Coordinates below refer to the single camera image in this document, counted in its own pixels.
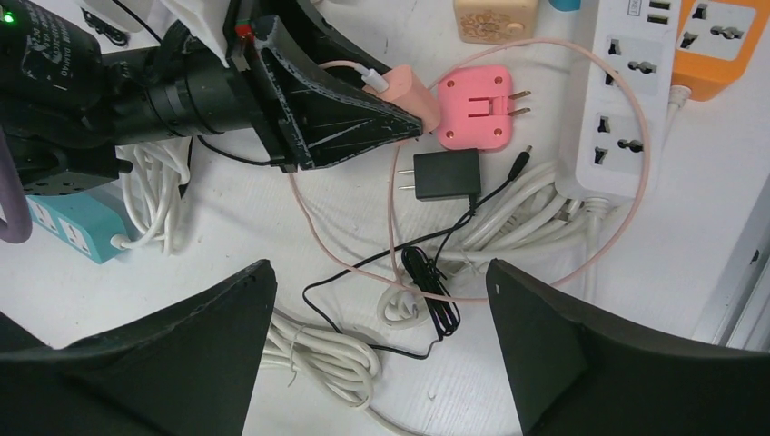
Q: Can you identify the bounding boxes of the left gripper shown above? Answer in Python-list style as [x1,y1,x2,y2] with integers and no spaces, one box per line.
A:
[103,1,423,172]

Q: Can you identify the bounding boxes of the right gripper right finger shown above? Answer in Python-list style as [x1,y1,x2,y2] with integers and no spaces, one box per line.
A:
[486,260,769,435]

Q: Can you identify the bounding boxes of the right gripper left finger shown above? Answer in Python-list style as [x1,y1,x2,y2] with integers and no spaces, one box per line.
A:
[1,260,277,435]

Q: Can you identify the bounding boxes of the black power adapter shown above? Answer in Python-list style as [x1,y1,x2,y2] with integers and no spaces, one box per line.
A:
[301,144,534,361]

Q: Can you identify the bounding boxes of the teal power strip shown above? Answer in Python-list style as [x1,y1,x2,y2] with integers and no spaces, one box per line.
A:
[26,183,136,264]

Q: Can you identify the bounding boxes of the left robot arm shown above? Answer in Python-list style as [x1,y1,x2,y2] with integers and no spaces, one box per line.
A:
[1,1,425,195]

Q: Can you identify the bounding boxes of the pink flat adapter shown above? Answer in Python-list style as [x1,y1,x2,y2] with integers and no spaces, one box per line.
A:
[436,65,531,153]

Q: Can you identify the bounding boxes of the beige cube adapter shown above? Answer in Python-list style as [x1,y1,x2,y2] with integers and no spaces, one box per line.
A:
[453,0,539,45]

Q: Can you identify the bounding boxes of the white power strip right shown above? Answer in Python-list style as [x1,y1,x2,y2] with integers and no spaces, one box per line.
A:
[555,0,682,204]

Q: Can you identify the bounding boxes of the orange power strip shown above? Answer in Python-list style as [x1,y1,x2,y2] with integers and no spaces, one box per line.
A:
[669,0,769,104]

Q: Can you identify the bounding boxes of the coiled white cable front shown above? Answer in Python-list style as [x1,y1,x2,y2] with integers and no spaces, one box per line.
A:
[258,282,422,436]

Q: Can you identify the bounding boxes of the white strip cord right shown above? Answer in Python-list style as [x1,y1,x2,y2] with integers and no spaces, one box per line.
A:
[420,159,608,302]

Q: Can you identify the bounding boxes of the teal strip white cord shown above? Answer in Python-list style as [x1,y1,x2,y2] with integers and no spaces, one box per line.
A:
[111,138,193,257]

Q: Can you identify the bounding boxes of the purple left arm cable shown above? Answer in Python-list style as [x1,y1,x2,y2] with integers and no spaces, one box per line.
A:
[0,129,35,245]

